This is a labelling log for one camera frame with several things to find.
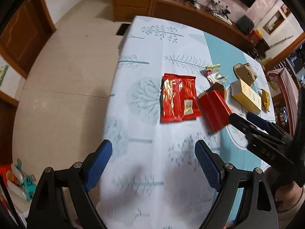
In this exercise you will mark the patterned teal white tablecloth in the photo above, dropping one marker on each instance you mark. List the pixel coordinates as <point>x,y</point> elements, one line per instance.
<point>153,178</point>

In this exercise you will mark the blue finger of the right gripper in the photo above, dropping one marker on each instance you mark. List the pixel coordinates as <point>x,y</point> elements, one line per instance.
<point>258,121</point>
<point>242,124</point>

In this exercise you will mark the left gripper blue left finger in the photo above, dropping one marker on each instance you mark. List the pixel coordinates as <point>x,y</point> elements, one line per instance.
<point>95,163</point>

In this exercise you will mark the brown pulp cup carrier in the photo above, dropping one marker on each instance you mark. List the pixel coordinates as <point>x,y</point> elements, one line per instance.
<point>245,73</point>

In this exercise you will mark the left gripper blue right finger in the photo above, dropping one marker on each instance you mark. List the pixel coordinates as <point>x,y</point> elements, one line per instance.
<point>211,164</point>

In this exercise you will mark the red brown paper box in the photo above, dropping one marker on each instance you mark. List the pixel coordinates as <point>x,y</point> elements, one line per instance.
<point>212,104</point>

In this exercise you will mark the small green white wrapper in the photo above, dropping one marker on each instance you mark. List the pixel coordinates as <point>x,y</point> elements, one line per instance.
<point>213,74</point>

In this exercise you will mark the black toaster appliance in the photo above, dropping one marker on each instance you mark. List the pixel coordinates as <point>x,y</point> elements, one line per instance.
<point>245,24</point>

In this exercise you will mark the red snack wrapper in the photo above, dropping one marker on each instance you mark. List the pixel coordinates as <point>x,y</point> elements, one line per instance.
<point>178,98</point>

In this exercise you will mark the pink covered side table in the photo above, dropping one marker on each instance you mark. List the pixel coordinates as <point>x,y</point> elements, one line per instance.
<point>284,94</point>

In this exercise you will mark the yellow snack bag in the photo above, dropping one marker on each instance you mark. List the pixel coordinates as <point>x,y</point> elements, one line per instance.
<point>265,98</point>

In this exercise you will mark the yellow rectangular carton box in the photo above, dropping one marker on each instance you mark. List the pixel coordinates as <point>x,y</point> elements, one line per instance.
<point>246,96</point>

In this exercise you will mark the operator right hand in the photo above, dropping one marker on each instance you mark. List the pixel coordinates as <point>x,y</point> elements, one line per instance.
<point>286,193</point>

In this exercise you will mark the wooden tv cabinet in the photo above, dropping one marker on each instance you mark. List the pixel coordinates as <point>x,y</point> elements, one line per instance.
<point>181,12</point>

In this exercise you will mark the red basket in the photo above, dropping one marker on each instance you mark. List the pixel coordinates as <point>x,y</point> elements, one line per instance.
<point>255,36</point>

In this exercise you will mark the brown wooden door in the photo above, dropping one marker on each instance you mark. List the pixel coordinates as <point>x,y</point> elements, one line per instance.
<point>26,34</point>

